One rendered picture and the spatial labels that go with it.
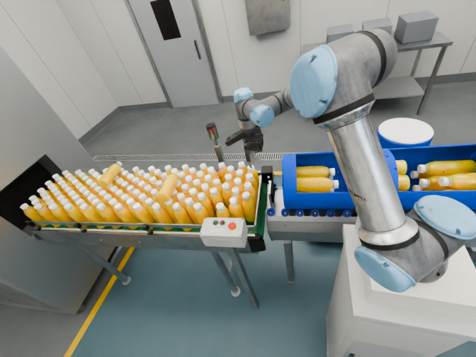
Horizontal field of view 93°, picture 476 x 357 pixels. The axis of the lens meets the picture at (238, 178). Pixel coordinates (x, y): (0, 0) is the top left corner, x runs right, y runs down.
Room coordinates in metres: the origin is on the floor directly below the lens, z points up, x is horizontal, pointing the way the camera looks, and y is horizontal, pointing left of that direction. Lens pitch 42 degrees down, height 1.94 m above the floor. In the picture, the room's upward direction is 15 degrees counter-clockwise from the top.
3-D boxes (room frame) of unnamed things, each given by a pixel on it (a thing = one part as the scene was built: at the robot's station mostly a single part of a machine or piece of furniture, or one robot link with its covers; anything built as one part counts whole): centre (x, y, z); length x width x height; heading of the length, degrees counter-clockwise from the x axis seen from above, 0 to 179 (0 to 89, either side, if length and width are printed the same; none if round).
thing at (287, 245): (0.75, -0.20, 0.31); 0.06 x 0.06 x 0.63; 70
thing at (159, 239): (1.13, 0.65, 0.45); 1.64 x 0.48 x 0.90; 70
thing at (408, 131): (1.03, -1.06, 1.03); 0.28 x 0.28 x 0.01
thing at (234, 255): (0.64, 0.13, 0.50); 0.04 x 0.04 x 1.00; 70
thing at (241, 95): (0.84, -0.10, 1.55); 0.09 x 0.08 x 0.11; 17
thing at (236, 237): (0.64, 0.13, 1.05); 0.20 x 0.10 x 0.10; 70
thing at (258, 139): (0.84, -0.11, 1.39); 0.09 x 0.08 x 0.12; 71
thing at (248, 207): (0.80, -0.02, 0.99); 0.07 x 0.07 x 0.19
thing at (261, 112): (0.75, -0.15, 1.55); 0.11 x 0.11 x 0.08; 17
